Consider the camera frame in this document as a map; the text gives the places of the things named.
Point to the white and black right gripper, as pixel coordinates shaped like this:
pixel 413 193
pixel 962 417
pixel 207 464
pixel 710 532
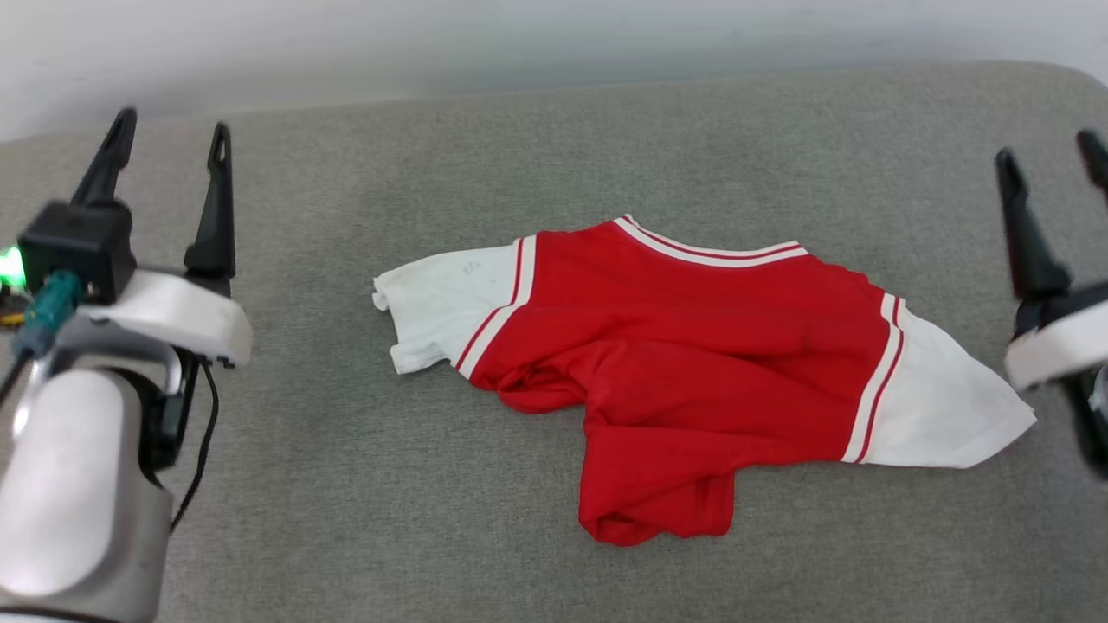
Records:
pixel 1060 342

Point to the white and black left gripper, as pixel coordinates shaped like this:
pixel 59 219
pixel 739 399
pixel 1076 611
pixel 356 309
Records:
pixel 190 316

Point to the red and white t-shirt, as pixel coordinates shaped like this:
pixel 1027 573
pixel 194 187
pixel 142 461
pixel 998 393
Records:
pixel 692 363

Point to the grey fabric sofa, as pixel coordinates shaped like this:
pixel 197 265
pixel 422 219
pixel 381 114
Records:
pixel 554 156

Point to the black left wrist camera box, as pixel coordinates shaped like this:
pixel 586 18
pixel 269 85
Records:
pixel 82 242

